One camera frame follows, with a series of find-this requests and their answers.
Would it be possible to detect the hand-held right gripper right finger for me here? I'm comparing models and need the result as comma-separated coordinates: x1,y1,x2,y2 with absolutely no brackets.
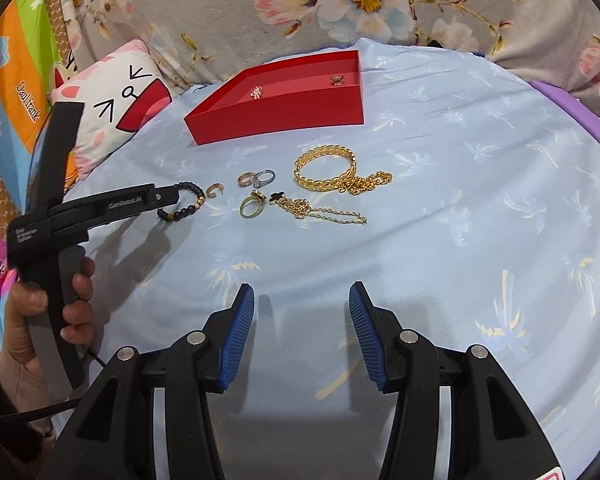
348,281,568,480

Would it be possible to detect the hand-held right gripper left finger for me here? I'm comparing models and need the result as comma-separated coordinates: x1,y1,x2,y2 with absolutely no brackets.
42,282,256,480

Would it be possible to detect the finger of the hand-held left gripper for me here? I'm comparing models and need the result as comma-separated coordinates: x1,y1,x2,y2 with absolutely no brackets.
100,183,179,227

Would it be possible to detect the dark beaded bracelet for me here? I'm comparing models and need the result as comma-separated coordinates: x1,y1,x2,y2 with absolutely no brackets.
157,181,206,223

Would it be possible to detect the wide gold ring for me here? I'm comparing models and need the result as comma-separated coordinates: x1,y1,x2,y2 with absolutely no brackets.
239,195,263,220

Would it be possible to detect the gold chain with black clover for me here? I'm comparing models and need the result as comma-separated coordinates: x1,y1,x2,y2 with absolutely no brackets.
269,191,368,226

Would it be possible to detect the red jewelry box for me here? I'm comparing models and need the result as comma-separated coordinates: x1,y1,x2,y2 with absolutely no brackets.
183,50,365,147

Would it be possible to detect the thick gold chain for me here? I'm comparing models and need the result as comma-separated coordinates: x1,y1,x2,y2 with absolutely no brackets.
337,167,394,196

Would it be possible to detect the gold leaf bangle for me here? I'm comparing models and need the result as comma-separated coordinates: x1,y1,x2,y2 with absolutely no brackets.
293,146,357,192

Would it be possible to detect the person's left forearm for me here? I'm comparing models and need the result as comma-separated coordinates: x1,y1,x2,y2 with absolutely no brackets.
0,347,56,480

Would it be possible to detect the person's left hand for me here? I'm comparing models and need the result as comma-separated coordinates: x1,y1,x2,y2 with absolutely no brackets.
0,257,97,361

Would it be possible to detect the white cat face cushion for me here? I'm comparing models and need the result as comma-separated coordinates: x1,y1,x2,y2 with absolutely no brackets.
49,39,173,183

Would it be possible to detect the colourful cartoon printed blanket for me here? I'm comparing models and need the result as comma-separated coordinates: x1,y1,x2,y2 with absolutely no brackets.
0,0,88,361

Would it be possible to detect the grey floral blanket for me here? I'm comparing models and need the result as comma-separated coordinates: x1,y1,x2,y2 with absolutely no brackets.
62,0,600,131

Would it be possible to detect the purple flat box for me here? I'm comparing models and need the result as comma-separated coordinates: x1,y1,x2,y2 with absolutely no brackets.
527,79,600,147

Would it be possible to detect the black cable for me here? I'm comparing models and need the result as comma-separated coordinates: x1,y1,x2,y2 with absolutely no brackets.
0,345,108,423

